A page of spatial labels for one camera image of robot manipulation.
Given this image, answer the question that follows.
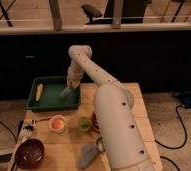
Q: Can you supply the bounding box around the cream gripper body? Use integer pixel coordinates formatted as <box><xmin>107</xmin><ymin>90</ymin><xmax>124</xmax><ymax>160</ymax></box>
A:
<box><xmin>67</xmin><ymin>67</ymin><xmax>83</xmax><ymax>89</ymax></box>

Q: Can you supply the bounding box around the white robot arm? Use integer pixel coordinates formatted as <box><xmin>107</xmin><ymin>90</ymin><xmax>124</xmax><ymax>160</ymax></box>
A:
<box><xmin>67</xmin><ymin>45</ymin><xmax>155</xmax><ymax>171</ymax></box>

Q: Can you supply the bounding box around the green plastic tray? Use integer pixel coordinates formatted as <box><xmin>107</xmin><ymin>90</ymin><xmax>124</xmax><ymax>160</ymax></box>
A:
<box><xmin>27</xmin><ymin>76</ymin><xmax>81</xmax><ymax>112</ymax></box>

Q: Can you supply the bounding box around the yellow corn cob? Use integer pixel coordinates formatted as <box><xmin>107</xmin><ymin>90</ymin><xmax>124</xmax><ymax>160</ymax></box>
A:
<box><xmin>35</xmin><ymin>84</ymin><xmax>43</xmax><ymax>102</ymax></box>

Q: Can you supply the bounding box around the small green cup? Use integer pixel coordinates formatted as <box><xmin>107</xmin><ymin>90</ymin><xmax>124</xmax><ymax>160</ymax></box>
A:
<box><xmin>78</xmin><ymin>117</ymin><xmax>91</xmax><ymax>132</ymax></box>

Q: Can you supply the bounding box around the white cup with orange inside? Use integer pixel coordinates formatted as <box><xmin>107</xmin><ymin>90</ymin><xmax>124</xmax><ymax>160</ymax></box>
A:
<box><xmin>49</xmin><ymin>115</ymin><xmax>66</xmax><ymax>134</ymax></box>

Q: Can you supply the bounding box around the red bowl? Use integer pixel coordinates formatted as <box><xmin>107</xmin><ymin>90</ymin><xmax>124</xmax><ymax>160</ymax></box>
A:
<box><xmin>91</xmin><ymin>112</ymin><xmax>100</xmax><ymax>133</ymax></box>

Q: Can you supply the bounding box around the wooden table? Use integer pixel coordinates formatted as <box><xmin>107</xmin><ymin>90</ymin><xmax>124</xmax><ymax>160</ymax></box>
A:
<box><xmin>17</xmin><ymin>83</ymin><xmax>163</xmax><ymax>171</ymax></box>

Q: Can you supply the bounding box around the black and white brush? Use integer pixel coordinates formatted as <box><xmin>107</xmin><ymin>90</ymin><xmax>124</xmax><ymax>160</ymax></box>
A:
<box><xmin>18</xmin><ymin>125</ymin><xmax>34</xmax><ymax>142</ymax></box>

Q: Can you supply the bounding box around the metal measuring cup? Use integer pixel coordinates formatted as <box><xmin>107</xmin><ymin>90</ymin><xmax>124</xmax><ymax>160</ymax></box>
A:
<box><xmin>95</xmin><ymin>137</ymin><xmax>105</xmax><ymax>152</ymax></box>

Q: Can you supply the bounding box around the grey cloth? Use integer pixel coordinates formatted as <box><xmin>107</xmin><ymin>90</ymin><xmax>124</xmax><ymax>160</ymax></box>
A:
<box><xmin>76</xmin><ymin>144</ymin><xmax>99</xmax><ymax>169</ymax></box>

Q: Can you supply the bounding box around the black office chair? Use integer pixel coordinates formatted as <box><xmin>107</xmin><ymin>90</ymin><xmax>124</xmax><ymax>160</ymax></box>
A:
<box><xmin>80</xmin><ymin>0</ymin><xmax>153</xmax><ymax>25</ymax></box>

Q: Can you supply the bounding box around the dark brown bowl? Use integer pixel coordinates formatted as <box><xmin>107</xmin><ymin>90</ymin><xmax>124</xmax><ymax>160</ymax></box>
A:
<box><xmin>15</xmin><ymin>139</ymin><xmax>45</xmax><ymax>169</ymax></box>

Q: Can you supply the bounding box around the dark blue power box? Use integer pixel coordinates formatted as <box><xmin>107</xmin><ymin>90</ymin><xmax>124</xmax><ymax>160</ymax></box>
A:
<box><xmin>175</xmin><ymin>92</ymin><xmax>191</xmax><ymax>108</ymax></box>

